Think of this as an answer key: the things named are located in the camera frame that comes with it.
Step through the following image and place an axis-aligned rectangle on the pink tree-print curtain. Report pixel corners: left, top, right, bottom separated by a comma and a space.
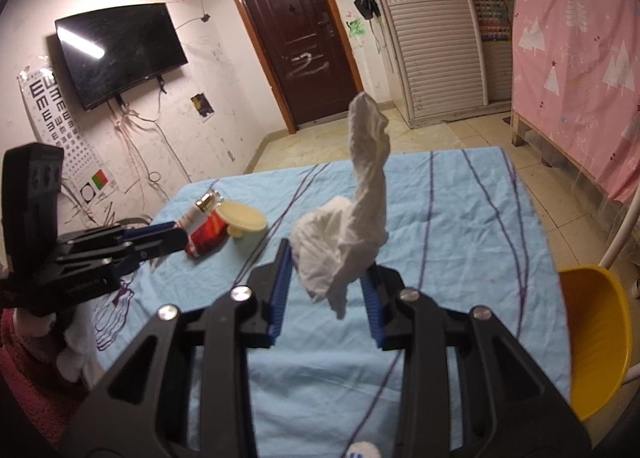
512, 0, 639, 203

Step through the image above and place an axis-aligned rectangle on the white louvered wardrobe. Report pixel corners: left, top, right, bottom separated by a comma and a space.
376, 0, 514, 128

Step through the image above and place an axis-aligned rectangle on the black wall television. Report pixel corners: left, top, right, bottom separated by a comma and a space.
55, 3, 188, 111

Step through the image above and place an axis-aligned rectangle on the white metal chair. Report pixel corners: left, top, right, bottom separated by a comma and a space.
599, 107, 639, 301

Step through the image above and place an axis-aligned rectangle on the red white tube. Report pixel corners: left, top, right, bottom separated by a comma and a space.
176, 189, 224, 236

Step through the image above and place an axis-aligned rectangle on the white knotted cloth bundle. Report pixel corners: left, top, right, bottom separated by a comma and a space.
290, 92, 390, 321

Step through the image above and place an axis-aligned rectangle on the eye chart poster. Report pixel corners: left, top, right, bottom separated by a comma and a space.
17, 62, 114, 206

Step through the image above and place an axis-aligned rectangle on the light blue bed sheet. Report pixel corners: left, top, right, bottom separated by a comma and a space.
94, 147, 570, 457

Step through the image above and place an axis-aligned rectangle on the red hello kitty bag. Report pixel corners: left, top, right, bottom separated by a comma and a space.
186, 210, 228, 259

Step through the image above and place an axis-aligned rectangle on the dark brown door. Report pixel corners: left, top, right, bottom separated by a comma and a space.
234, 0, 363, 133

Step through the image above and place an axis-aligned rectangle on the yellow trash bin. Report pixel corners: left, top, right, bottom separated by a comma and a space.
559, 265, 634, 421

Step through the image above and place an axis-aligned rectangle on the colourful wall chart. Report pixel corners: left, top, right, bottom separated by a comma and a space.
473, 0, 512, 42

